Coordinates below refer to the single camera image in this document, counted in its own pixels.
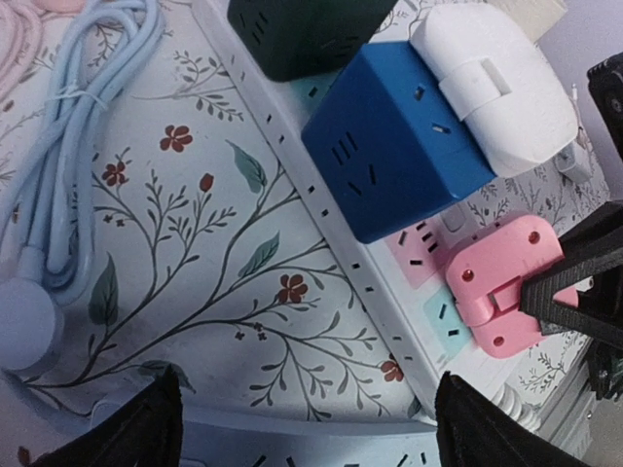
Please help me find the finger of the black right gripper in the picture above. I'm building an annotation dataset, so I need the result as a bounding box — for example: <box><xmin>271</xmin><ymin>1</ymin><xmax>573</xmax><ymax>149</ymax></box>
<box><xmin>520</xmin><ymin>202</ymin><xmax>622</xmax><ymax>341</ymax></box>

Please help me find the white power strip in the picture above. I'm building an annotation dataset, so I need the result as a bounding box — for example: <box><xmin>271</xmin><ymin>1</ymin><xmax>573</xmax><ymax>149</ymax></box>
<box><xmin>192</xmin><ymin>0</ymin><xmax>614</xmax><ymax>429</ymax></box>

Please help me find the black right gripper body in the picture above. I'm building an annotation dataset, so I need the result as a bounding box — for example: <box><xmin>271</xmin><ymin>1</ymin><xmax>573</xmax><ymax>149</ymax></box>
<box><xmin>571</xmin><ymin>55</ymin><xmax>623</xmax><ymax>403</ymax></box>

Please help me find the small white plug adapter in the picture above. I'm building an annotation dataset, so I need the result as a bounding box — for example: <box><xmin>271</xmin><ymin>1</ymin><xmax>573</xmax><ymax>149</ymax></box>
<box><xmin>553</xmin><ymin>125</ymin><xmax>592</xmax><ymax>184</ymax></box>

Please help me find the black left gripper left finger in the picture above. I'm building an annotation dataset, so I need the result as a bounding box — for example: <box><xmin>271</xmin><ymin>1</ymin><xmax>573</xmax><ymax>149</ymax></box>
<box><xmin>33</xmin><ymin>366</ymin><xmax>183</xmax><ymax>467</ymax></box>

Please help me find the dark blue cube socket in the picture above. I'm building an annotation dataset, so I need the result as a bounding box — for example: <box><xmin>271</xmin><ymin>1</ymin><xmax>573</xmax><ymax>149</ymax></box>
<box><xmin>301</xmin><ymin>41</ymin><xmax>495</xmax><ymax>243</ymax></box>

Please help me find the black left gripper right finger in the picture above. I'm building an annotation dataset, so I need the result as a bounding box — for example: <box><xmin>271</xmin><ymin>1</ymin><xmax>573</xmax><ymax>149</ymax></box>
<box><xmin>435</xmin><ymin>372</ymin><xmax>595</xmax><ymax>466</ymax></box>

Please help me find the dark green cube socket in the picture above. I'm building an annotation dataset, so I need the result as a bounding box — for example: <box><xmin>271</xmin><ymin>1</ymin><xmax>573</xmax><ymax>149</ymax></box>
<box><xmin>227</xmin><ymin>0</ymin><xmax>395</xmax><ymax>82</ymax></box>

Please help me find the pink plug adapter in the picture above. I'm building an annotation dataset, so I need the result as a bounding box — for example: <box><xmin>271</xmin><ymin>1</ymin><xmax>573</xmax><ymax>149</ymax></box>
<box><xmin>445</xmin><ymin>213</ymin><xmax>564</xmax><ymax>359</ymax></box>

